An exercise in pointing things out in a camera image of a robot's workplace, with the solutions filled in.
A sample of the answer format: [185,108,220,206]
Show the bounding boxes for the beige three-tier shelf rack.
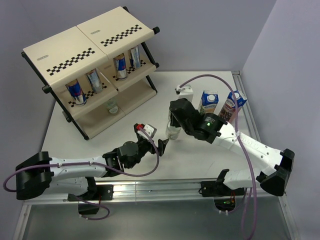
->
[21,6,160,140]

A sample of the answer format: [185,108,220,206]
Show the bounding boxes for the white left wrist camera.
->
[134,124,157,140]

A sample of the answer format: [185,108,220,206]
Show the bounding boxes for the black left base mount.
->
[67,184,114,221]

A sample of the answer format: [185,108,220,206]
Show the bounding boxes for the aluminium rail frame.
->
[23,71,300,240]

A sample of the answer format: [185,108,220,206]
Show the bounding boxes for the red grape juice carton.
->
[218,90,248,123]

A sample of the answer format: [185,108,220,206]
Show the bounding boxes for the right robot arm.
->
[169,98,295,197]

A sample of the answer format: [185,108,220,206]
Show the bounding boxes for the pineapple juice carton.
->
[198,90,219,115]

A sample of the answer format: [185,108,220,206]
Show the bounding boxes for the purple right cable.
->
[178,74,258,240]

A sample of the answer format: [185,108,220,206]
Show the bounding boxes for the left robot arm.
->
[15,133,169,200]

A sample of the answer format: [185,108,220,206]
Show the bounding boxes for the energy drink can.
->
[65,79,87,106]
[85,69,103,93]
[113,53,127,80]
[128,45,141,69]

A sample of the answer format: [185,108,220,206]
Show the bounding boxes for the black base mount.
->
[67,184,114,221]
[198,181,247,215]

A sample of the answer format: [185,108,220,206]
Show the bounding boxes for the glass bottle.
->
[105,98,118,114]
[165,112,181,140]

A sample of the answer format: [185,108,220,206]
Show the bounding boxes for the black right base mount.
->
[198,181,247,215]

